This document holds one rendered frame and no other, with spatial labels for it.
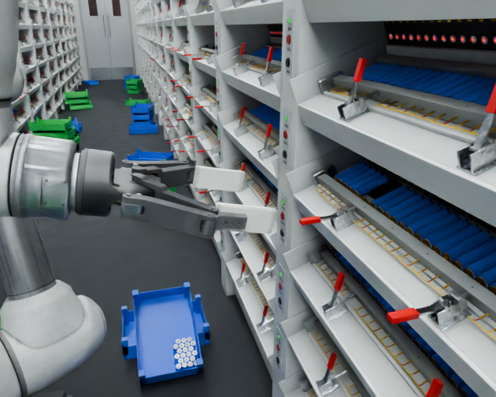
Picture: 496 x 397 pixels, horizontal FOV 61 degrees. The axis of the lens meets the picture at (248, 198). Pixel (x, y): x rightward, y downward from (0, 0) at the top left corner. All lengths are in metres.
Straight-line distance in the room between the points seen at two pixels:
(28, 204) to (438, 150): 0.45
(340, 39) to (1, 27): 0.60
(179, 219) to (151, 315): 1.18
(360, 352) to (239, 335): 0.91
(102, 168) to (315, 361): 0.71
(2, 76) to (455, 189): 0.47
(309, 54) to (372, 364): 0.56
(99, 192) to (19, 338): 0.62
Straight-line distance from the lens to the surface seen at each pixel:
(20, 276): 1.04
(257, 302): 1.50
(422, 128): 0.60
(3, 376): 1.03
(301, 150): 0.88
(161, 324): 1.58
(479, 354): 0.54
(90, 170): 0.47
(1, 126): 0.48
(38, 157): 0.47
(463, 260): 0.62
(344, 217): 0.75
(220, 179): 0.59
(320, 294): 0.90
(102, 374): 1.58
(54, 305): 1.03
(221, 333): 1.66
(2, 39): 0.47
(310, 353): 1.05
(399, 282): 0.62
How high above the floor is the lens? 1.06
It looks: 22 degrees down
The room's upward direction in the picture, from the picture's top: straight up
